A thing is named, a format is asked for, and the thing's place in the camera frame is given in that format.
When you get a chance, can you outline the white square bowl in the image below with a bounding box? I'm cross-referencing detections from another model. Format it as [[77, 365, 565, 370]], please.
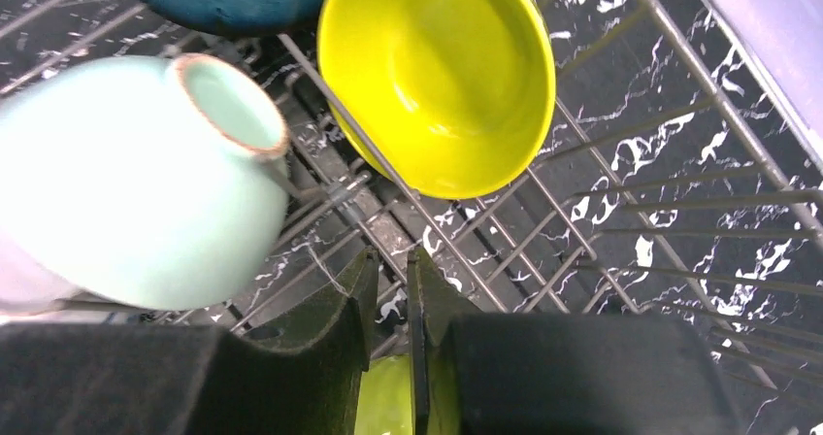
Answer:
[[354, 354, 460, 434]]

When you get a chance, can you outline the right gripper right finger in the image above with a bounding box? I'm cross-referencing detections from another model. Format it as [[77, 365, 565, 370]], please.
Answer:
[[407, 248, 742, 434]]

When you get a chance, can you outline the green celadon bowl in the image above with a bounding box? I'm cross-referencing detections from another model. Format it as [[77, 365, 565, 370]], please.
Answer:
[[1, 53, 289, 310]]

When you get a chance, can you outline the grey wire dish rack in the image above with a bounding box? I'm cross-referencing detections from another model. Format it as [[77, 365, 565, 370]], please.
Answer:
[[1, 0, 822, 434]]

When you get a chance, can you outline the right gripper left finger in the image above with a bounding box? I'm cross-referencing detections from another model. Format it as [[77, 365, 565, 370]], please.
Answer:
[[1, 248, 379, 434]]

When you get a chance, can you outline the yellow rimmed bowl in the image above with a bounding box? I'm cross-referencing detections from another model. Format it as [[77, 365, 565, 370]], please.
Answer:
[[317, 0, 556, 199]]

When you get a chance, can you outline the blue floral bowl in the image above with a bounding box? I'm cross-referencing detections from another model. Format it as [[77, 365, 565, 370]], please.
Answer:
[[1, 231, 80, 322]]

